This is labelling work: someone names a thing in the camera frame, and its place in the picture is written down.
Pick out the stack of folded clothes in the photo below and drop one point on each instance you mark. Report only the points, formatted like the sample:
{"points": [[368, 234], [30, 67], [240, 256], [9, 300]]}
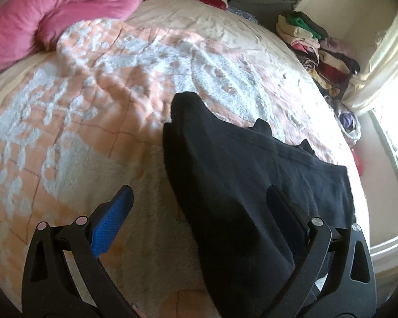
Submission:
{"points": [[321, 56]]}

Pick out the cream curtain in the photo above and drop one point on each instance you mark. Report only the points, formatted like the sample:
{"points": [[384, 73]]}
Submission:
{"points": [[381, 66]]}

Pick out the pink duvet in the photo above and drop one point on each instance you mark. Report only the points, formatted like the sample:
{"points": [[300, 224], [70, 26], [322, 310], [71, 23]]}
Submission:
{"points": [[53, 13]]}

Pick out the red object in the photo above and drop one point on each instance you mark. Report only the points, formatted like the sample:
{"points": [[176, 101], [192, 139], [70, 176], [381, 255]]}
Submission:
{"points": [[356, 160]]}

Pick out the bag with purple cloth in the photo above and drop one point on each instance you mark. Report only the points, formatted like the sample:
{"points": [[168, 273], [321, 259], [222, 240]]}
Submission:
{"points": [[348, 121]]}

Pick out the blue-grey patterned cloth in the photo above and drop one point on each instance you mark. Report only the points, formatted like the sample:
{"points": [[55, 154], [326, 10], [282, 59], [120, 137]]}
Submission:
{"points": [[242, 13]]}

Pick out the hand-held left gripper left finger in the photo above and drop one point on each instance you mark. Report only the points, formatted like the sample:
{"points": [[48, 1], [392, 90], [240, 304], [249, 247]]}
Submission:
{"points": [[114, 220]]}

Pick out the peach and white bedspread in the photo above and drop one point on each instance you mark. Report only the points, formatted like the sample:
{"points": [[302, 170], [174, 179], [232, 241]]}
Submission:
{"points": [[102, 106]]}

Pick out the black sweater with orange cuffs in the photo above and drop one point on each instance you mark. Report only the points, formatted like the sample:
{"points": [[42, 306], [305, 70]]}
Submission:
{"points": [[225, 179]]}

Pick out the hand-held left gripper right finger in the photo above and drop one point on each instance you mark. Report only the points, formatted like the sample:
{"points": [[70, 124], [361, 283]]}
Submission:
{"points": [[287, 217]]}

